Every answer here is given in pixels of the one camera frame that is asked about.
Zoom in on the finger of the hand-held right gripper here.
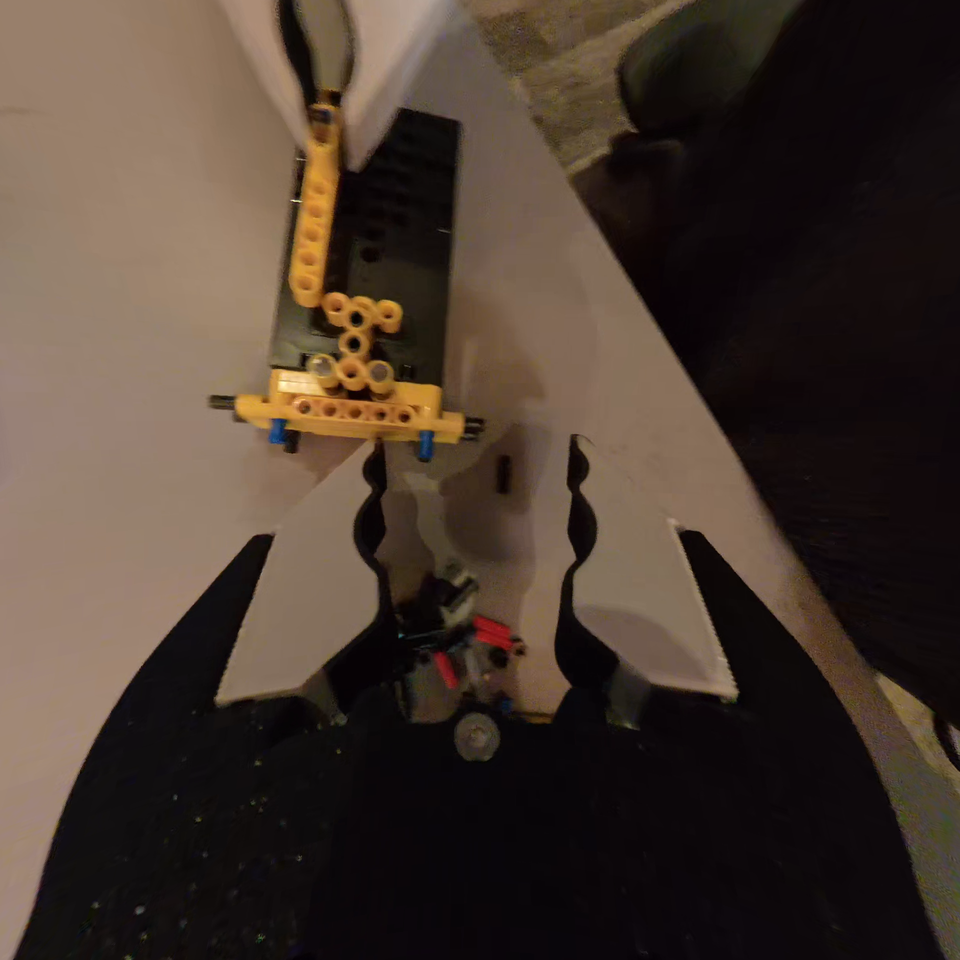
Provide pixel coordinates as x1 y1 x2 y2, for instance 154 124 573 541
217 0 316 147
341 0 470 174

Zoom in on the person's leg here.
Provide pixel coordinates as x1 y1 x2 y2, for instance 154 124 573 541
573 131 721 316

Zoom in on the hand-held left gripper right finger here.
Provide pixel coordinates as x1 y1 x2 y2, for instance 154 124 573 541
555 433 740 729

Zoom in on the yellow perforated beam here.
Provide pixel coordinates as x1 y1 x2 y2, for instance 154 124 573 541
288 90 348 309

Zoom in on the yellow and black brick assembly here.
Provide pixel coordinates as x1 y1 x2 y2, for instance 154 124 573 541
208 108 487 462

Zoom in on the pile of small building parts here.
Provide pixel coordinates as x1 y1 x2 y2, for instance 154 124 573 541
393 558 530 725

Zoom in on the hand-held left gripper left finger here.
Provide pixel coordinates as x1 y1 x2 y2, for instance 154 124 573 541
213 438 399 725

